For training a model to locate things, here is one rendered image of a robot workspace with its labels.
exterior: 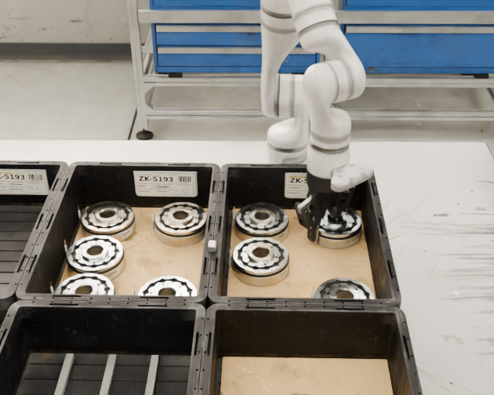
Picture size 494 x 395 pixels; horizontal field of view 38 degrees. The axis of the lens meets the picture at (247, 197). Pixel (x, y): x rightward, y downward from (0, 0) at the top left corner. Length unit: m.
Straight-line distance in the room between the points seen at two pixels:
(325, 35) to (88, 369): 0.65
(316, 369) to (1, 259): 0.62
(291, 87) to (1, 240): 0.65
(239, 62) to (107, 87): 0.93
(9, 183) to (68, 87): 2.42
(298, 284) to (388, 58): 2.05
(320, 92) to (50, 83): 2.91
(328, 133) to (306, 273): 0.26
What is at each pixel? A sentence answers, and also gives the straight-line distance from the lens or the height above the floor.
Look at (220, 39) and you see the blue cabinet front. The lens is 3.16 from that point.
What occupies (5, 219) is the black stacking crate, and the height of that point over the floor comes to 0.83.
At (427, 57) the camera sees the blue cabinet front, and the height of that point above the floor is 0.40.
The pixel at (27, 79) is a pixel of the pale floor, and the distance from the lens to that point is 4.07.
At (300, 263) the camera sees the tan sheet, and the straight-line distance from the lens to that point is 1.35.
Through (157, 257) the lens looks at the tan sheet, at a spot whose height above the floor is 0.83.
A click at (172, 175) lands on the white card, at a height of 0.91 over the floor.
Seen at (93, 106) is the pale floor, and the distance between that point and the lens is 3.70.
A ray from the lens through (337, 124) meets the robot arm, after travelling 1.23.
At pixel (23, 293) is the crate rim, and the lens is 1.19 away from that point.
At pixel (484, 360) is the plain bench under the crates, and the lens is 1.41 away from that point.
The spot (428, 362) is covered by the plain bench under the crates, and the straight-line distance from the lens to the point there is 1.38.
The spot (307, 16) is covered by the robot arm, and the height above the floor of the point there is 1.26.
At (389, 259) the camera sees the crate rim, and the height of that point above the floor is 0.93.
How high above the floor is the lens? 1.70
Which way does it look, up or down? 35 degrees down
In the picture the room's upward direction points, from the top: straight up
